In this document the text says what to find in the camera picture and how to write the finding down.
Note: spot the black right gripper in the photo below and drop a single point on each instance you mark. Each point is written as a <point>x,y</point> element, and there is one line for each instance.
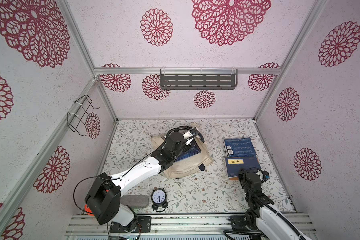
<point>246,174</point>

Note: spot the blue book yellow label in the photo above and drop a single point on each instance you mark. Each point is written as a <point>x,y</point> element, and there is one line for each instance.
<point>234,165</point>

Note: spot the beige canvas tote bag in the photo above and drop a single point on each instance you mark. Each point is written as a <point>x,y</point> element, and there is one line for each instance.
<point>189,166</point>

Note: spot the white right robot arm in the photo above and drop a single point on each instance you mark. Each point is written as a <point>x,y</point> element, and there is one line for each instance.
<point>262,214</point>

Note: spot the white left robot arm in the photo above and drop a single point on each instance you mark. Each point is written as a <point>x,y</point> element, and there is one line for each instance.
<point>104,197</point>

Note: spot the black analog alarm clock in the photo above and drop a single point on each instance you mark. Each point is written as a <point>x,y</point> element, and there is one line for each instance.
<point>159,200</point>

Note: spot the grey sponge block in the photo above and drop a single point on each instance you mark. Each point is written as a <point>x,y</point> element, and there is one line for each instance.
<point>135,201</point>

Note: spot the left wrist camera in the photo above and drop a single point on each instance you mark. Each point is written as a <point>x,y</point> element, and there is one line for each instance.
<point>190,135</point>

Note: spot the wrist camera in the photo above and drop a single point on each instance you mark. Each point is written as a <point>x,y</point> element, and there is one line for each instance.
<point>265,176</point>
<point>190,135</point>

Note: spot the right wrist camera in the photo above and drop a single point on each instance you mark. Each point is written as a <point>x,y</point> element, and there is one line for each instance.
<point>265,176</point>

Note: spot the grey metal wall shelf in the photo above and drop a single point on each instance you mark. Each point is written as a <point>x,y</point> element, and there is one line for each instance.
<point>221,80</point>

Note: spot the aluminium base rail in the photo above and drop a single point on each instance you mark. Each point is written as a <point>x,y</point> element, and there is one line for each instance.
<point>157,224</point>

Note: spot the black wire wall rack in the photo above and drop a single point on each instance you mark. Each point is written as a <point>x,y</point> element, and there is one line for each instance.
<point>84,121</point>

